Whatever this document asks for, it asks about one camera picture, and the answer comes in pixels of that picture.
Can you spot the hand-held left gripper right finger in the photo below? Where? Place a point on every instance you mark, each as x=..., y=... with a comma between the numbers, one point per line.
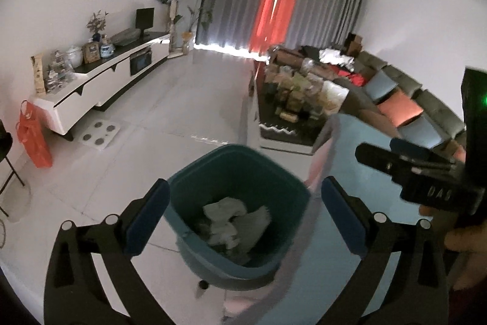
x=342, y=218

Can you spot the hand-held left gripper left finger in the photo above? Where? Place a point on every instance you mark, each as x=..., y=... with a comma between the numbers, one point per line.
x=148, y=218

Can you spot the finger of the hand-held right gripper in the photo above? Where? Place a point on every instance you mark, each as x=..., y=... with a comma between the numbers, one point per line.
x=414, y=153
x=376, y=157

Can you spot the teal plastic trash bin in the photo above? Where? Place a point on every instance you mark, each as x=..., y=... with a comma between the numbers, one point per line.
x=236, y=172

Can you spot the person's right hand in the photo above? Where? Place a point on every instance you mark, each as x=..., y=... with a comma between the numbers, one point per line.
x=468, y=237

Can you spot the large blue pillow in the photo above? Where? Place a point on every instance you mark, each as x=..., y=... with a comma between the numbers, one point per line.
x=422, y=132

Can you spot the printed teal tablecloth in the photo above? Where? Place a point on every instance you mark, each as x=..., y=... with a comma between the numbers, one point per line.
x=357, y=131

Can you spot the green corner sofa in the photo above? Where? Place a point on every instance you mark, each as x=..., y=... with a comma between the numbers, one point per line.
x=411, y=89

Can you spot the small blue pillow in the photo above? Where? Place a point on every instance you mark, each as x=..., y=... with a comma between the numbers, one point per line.
x=378, y=87

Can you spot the red cloth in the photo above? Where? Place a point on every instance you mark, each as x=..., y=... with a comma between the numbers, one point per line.
x=352, y=76

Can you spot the dark coffee table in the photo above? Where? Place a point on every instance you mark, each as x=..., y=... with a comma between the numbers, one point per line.
x=289, y=134

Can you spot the white floor scale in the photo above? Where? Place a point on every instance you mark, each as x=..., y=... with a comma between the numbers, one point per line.
x=99, y=134

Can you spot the pile of snack packets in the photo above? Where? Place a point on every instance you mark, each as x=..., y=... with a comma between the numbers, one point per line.
x=296, y=92

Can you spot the white clothes pile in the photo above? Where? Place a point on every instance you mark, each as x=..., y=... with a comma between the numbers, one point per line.
x=336, y=56

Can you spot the brown cardboard boxes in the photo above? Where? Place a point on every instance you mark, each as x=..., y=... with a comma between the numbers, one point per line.
x=353, y=43

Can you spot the black cloth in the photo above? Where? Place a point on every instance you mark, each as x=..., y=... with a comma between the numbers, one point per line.
x=312, y=51

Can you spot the orange shopping bag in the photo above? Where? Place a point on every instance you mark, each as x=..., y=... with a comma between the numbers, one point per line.
x=34, y=142

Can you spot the white TV cabinet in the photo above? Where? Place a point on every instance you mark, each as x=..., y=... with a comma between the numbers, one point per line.
x=114, y=81

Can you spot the black metal stool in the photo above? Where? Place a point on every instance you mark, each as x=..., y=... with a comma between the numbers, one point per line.
x=7, y=146

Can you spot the clear glass jars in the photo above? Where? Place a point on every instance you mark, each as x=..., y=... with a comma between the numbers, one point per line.
x=59, y=73

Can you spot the blue and white porcelain jar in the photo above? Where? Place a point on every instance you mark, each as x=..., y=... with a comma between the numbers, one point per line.
x=107, y=50

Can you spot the white ceramic jar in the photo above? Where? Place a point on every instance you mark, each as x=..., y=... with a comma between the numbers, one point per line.
x=75, y=57

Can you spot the tall printed paper box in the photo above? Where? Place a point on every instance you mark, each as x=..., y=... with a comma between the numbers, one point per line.
x=38, y=75

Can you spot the grey flat tray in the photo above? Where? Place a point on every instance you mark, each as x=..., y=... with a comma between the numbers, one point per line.
x=125, y=37

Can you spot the black monitor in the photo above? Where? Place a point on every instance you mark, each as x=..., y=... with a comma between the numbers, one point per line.
x=145, y=20

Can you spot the dried flower vase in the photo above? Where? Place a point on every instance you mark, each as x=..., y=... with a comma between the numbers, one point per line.
x=97, y=24

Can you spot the tall leafy plant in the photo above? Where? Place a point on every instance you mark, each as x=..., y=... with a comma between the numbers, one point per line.
x=201, y=12

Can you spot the brown picture frame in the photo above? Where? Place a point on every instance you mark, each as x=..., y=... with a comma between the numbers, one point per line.
x=92, y=52

